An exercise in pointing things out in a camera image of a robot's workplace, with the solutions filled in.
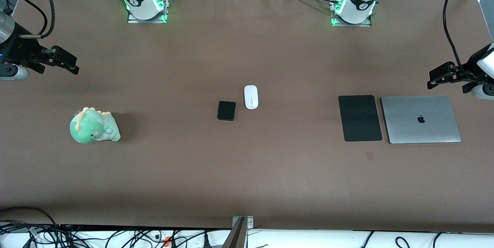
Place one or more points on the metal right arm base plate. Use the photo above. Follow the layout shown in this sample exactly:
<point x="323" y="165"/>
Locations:
<point x="133" y="19"/>

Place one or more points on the small black box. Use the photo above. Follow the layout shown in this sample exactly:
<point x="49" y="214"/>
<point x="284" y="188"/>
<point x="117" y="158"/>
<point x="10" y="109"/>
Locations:
<point x="226" y="110"/>

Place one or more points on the silver apple laptop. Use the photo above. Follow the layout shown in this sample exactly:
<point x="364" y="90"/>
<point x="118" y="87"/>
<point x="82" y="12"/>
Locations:
<point x="420" y="118"/>

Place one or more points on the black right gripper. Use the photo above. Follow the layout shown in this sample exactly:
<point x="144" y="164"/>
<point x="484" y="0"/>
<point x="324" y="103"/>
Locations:
<point x="22" y="49"/>

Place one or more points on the green plush dinosaur toy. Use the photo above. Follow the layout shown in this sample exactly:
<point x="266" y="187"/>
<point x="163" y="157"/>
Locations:
<point x="90" y="126"/>

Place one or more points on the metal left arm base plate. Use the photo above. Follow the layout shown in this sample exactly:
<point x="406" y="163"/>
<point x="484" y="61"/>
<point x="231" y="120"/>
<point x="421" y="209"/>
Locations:
<point x="347" y="24"/>

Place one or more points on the black mouse pad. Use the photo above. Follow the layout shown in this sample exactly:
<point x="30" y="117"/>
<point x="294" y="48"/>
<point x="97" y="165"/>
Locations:
<point x="359" y="118"/>

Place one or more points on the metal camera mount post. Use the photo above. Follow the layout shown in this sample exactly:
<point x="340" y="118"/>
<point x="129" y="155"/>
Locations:
<point x="239" y="234"/>

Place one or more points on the white computer mouse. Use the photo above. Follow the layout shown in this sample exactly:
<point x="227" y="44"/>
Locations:
<point x="251" y="97"/>

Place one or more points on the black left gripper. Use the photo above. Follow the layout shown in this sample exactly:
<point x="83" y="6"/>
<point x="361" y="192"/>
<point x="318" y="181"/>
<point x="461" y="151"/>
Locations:
<point x="473" y="67"/>

